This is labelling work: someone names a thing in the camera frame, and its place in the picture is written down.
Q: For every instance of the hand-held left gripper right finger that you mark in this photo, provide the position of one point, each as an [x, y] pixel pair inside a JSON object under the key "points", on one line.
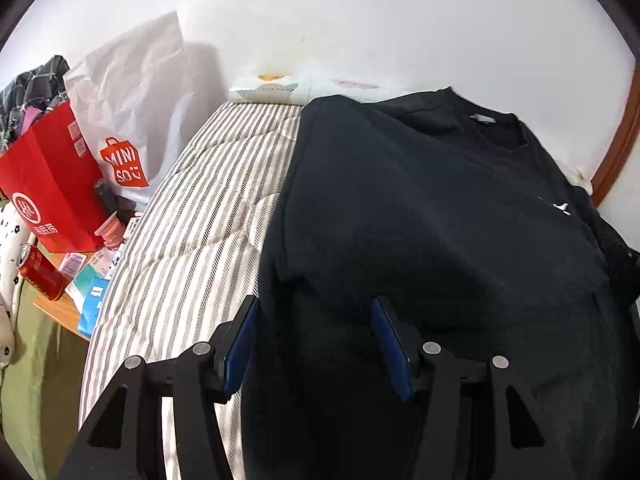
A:
{"points": [[395, 355]]}

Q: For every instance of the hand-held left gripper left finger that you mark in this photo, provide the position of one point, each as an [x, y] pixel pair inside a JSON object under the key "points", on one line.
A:
{"points": [[241, 347]]}

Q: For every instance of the black t-shirt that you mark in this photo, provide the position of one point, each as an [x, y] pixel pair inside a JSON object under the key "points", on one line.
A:
{"points": [[425, 210]]}

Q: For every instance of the striped bed mattress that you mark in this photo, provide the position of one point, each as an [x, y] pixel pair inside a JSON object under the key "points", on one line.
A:
{"points": [[200, 210]]}

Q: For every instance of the blue packet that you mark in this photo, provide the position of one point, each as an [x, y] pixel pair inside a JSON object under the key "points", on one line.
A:
{"points": [[92, 307]]}

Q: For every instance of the teal packet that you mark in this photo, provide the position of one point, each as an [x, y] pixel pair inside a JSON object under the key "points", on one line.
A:
{"points": [[82, 282]]}

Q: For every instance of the pink capped bottle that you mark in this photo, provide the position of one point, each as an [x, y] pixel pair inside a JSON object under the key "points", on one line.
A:
{"points": [[110, 232]]}

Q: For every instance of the wooden bedside table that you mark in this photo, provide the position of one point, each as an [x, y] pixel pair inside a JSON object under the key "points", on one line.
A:
{"points": [[57, 310]]}

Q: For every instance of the dark small bottle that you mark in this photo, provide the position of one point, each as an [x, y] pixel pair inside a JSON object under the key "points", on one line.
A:
{"points": [[111, 200]]}

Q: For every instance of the green blanket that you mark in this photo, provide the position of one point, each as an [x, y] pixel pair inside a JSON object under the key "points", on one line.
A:
{"points": [[35, 390]]}

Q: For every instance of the red drink can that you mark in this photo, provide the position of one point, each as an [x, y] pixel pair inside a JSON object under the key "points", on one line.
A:
{"points": [[41, 272]]}

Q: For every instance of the black textured cloth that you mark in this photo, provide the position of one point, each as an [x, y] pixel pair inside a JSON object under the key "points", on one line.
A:
{"points": [[620, 255]]}

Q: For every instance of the white dotted cloth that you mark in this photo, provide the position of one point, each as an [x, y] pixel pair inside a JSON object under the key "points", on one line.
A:
{"points": [[12, 255]]}

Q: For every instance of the red paper bag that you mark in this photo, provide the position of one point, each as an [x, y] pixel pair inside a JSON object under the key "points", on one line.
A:
{"points": [[50, 180]]}

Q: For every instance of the printed white padded roll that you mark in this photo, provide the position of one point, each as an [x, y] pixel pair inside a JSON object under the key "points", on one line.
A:
{"points": [[280, 87]]}

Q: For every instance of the white plastic shopping bag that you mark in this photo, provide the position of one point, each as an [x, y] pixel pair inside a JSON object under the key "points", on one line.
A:
{"points": [[140, 100]]}

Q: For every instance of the plaid grey cloth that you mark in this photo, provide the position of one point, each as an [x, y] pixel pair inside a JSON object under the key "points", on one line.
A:
{"points": [[30, 95]]}

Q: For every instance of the wooden door frame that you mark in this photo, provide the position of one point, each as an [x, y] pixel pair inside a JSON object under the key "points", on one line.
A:
{"points": [[617, 145]]}

